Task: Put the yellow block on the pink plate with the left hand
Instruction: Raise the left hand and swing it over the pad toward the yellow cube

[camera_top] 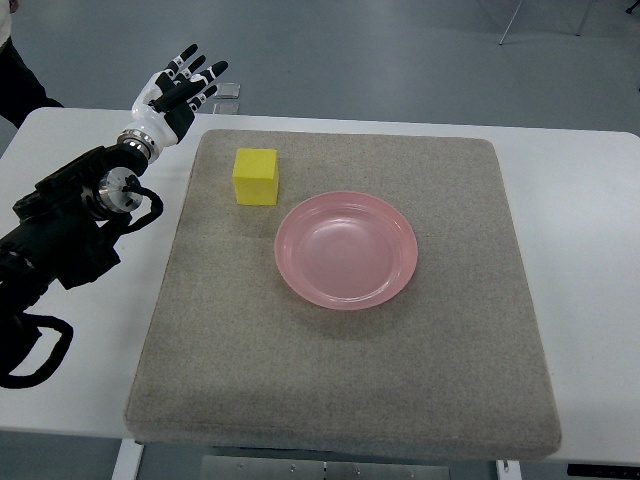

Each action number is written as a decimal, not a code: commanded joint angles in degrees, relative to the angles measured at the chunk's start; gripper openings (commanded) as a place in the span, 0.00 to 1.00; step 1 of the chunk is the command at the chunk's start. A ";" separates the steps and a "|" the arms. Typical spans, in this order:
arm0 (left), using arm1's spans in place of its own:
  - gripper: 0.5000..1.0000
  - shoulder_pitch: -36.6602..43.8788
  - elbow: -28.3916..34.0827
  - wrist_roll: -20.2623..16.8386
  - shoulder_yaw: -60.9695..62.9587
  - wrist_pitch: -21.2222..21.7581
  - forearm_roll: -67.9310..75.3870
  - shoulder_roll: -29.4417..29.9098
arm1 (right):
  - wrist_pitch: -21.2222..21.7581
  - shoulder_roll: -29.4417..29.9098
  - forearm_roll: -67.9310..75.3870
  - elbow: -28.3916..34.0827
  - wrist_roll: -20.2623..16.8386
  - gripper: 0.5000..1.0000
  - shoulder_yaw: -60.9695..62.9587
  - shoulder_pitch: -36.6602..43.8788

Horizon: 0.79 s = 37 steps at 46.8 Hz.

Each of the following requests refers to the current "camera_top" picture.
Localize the pink plate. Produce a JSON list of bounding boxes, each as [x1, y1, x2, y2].
[[274, 191, 418, 311]]

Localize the yellow foam block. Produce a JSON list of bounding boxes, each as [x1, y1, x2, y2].
[[232, 148, 279, 206]]

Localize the clear floor plate lower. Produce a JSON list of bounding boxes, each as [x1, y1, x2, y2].
[[213, 102, 240, 115]]

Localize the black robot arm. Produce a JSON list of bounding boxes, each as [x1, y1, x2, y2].
[[1, 145, 162, 315]]

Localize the clear floor plate upper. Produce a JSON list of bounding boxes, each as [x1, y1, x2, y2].
[[216, 83, 241, 99]]

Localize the person in dark clothes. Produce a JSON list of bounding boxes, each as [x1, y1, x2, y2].
[[1, 1, 63, 129]]

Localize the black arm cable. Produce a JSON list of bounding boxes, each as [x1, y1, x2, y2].
[[0, 175, 165, 390]]

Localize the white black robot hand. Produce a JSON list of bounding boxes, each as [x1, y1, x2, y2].
[[117, 44, 228, 163]]

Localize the white table leg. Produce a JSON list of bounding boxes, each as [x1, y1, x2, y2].
[[111, 439, 144, 480]]

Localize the chair legs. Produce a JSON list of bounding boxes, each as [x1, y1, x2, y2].
[[497, 1, 639, 46]]

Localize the clear floor plate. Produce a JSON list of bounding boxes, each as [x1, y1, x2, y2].
[[213, 102, 240, 115], [216, 83, 241, 99]]

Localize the beige fabric mat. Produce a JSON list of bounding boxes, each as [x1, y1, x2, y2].
[[124, 130, 562, 460]]

